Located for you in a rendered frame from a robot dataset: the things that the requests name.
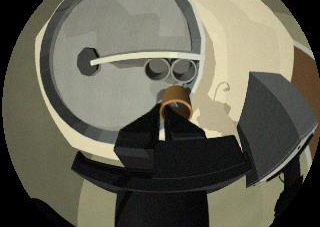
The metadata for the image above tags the bronze bushing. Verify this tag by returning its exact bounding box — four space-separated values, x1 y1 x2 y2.
160 85 193 121

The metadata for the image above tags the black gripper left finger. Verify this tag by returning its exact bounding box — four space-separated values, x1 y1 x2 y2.
116 103 160 141

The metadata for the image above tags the grey metal bushing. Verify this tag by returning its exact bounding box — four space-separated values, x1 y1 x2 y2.
143 58 171 82
156 89 178 107
170 58 197 83

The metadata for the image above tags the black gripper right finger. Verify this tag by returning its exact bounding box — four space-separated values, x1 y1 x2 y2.
164 104 207 141

